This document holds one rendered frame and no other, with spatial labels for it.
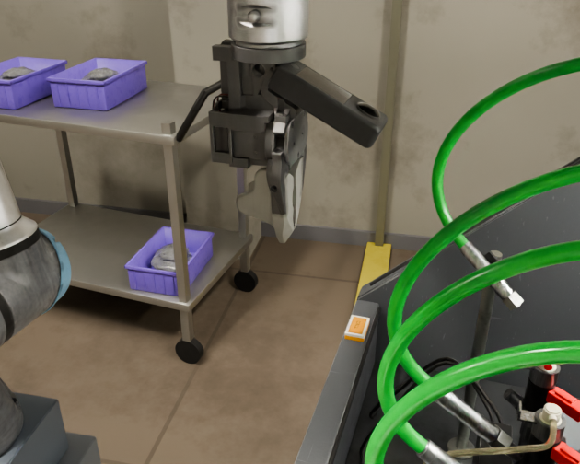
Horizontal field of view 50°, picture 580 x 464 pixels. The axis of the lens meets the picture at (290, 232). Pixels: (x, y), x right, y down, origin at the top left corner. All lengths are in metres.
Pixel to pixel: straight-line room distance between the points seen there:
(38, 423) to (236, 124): 0.56
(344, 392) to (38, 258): 0.46
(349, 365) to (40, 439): 0.45
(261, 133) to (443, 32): 2.28
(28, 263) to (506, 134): 2.40
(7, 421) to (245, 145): 0.53
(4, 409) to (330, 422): 0.44
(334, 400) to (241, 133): 0.42
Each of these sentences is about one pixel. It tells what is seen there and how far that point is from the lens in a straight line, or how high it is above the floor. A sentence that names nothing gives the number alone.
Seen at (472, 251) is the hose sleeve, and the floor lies 1.17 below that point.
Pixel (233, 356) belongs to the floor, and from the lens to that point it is 2.46.
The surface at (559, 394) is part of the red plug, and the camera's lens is 0.73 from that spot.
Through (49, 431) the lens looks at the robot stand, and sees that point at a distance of 1.02.
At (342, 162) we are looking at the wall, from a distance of 3.04.
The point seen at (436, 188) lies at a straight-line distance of 0.79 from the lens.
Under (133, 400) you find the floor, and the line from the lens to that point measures 2.34.
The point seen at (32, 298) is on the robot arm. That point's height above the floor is 1.07.
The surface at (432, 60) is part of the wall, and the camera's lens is 2.88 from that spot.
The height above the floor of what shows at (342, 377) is 0.95.
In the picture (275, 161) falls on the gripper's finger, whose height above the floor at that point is 1.33.
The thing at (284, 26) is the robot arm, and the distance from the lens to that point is 0.58.
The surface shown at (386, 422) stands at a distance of 0.46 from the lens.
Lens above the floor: 1.55
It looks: 28 degrees down
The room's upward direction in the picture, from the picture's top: straight up
